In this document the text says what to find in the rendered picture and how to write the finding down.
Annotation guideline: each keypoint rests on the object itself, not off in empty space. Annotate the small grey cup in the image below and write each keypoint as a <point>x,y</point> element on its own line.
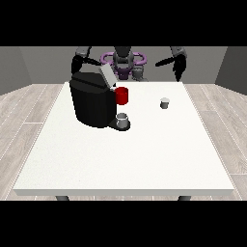
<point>122,120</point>

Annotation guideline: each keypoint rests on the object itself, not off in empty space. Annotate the grey robot trunk purple rings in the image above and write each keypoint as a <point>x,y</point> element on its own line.
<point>123,64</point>

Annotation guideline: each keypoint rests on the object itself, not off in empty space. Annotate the red pod holder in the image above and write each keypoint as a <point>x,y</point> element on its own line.
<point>122,95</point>

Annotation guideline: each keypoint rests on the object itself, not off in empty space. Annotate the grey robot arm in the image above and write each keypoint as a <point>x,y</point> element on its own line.
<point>83,51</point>
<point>178,51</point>

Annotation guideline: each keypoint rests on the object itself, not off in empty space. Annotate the pale grey machine lid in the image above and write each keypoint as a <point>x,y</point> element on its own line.
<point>108,74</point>

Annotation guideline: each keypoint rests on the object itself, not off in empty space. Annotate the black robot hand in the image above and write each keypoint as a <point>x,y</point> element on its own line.
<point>178,65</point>
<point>78,63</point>

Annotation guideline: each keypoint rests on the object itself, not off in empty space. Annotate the black coffee machine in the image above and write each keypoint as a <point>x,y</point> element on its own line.
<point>91,101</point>

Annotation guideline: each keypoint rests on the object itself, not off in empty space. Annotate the small grey coffee pod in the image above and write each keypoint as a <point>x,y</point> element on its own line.
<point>164,103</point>

